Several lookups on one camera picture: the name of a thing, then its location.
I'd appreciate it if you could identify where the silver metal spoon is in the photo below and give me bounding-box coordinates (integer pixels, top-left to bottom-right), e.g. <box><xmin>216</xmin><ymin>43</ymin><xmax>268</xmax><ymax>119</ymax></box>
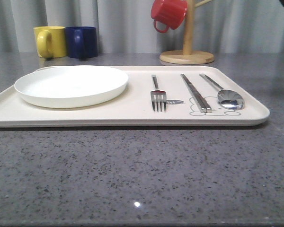
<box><xmin>199</xmin><ymin>74</ymin><xmax>245</xmax><ymax>110</ymax></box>

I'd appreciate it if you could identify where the silver metal chopstick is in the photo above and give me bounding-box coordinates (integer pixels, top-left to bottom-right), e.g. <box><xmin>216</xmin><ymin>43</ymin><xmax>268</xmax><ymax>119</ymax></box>
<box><xmin>182</xmin><ymin>74</ymin><xmax>213</xmax><ymax>113</ymax></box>
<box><xmin>180</xmin><ymin>74</ymin><xmax>207</xmax><ymax>113</ymax></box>

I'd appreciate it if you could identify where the silver metal fork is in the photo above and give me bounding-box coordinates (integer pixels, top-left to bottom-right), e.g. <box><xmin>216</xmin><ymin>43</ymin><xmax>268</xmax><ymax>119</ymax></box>
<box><xmin>150</xmin><ymin>75</ymin><xmax>167</xmax><ymax>112</ymax></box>

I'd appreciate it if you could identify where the white round plate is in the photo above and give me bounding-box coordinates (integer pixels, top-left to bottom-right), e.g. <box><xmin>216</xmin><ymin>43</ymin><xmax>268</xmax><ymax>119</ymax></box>
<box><xmin>14</xmin><ymin>65</ymin><xmax>129</xmax><ymax>108</ymax></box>

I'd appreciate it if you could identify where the wooden mug tree stand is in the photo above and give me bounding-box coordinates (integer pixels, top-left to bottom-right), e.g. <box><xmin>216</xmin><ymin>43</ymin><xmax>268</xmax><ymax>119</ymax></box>
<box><xmin>160</xmin><ymin>0</ymin><xmax>214</xmax><ymax>65</ymax></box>

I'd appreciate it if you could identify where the red ribbed mug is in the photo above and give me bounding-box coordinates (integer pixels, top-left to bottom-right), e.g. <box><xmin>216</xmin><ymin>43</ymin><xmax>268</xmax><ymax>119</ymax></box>
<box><xmin>151</xmin><ymin>0</ymin><xmax>188</xmax><ymax>33</ymax></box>

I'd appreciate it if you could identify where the grey curtain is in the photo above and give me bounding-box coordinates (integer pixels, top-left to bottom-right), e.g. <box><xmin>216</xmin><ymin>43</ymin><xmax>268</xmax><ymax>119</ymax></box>
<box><xmin>0</xmin><ymin>0</ymin><xmax>284</xmax><ymax>53</ymax></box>

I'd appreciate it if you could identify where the dark blue mug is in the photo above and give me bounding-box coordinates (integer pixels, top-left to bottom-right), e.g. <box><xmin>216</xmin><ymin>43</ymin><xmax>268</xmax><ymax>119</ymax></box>
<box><xmin>64</xmin><ymin>26</ymin><xmax>98</xmax><ymax>59</ymax></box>

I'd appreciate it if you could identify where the yellow mug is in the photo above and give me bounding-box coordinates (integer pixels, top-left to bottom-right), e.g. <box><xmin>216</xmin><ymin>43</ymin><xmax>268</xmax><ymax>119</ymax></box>
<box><xmin>33</xmin><ymin>26</ymin><xmax>67</xmax><ymax>59</ymax></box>

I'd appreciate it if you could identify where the cream rabbit print tray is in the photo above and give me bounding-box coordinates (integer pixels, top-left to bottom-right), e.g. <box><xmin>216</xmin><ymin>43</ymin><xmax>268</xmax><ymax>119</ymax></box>
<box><xmin>0</xmin><ymin>66</ymin><xmax>270</xmax><ymax>128</ymax></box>

